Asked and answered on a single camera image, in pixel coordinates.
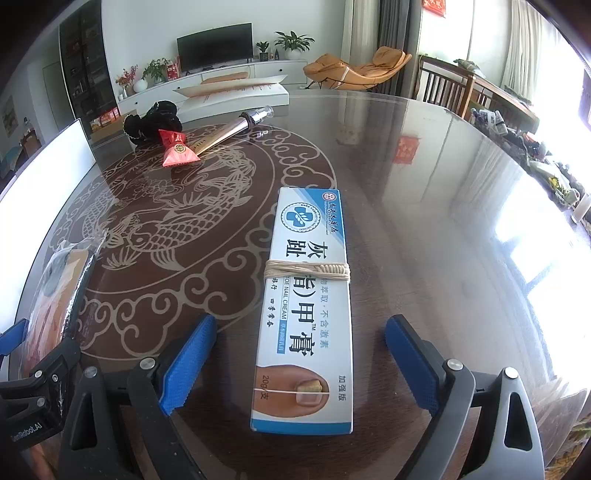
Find large green potted plant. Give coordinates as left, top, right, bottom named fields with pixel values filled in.
left=274, top=31, right=315, bottom=61

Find white television cabinet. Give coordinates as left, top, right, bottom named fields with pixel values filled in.
left=117, top=60, right=308, bottom=117

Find black television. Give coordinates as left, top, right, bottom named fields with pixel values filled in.
left=176, top=24, right=255, bottom=74

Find flat white carton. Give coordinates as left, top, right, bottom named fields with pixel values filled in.
left=172, top=74, right=290, bottom=101

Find wooden dining chair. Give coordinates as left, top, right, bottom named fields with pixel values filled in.
left=417, top=54, right=477, bottom=121

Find black fabric scrunchie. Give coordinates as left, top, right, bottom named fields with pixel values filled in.
left=122, top=100, right=184, bottom=142

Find leafy plant beside red box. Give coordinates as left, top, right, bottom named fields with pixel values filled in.
left=142, top=58, right=170, bottom=85

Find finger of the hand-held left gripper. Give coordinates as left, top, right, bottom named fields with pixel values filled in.
left=0, top=337, right=83, bottom=407
left=0, top=318, right=30, bottom=357

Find red candy wrapper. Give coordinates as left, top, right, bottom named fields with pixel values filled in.
left=158, top=128, right=202, bottom=168

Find blue and white cream box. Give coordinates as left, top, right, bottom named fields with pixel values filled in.
left=250, top=187, right=355, bottom=435

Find orange lounge chair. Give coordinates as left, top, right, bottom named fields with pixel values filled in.
left=303, top=46, right=413, bottom=91

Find dark glass display cabinet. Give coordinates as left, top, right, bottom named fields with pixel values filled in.
left=58, top=0, right=119, bottom=131

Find red flowers in white vase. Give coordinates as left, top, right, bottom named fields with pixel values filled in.
left=115, top=65, right=149, bottom=99

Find silver and gold pump tube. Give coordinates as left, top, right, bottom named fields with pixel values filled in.
left=187, top=104, right=274, bottom=156

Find grey and white curtain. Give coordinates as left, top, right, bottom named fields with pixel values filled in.
left=344, top=0, right=422, bottom=58

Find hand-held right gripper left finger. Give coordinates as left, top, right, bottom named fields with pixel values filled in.
left=60, top=314, right=218, bottom=480

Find pink item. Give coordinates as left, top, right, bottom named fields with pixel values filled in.
left=14, top=234, right=110, bottom=367

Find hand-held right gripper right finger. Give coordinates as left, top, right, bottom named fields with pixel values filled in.
left=385, top=315, right=546, bottom=480

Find cluttered wooden sideboard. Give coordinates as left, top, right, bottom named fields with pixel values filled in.
left=470, top=73, right=591, bottom=223

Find beige rubber band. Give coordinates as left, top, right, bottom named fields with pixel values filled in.
left=265, top=259, right=352, bottom=282

